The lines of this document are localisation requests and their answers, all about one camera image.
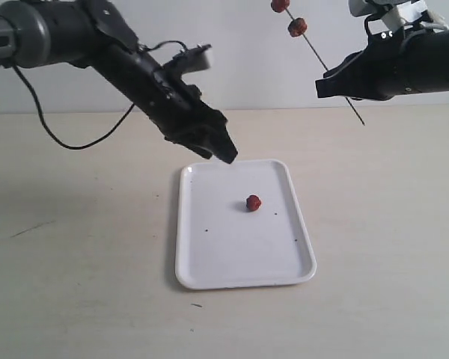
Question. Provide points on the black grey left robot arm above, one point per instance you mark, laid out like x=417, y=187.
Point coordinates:
x=94, y=34

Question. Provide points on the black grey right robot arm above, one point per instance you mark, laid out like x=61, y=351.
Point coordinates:
x=425, y=61

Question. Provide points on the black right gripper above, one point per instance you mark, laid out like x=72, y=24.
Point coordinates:
x=374, y=73

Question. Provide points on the white plastic tray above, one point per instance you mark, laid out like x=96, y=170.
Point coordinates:
x=221, y=245

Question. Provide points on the thin metal skewer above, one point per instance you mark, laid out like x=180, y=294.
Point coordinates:
x=319, y=58

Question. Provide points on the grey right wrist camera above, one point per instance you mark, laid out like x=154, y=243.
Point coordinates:
x=398, y=14

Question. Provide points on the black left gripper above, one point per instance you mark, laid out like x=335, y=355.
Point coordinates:
x=184, y=119

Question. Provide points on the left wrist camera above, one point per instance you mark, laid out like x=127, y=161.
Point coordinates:
x=190, y=61

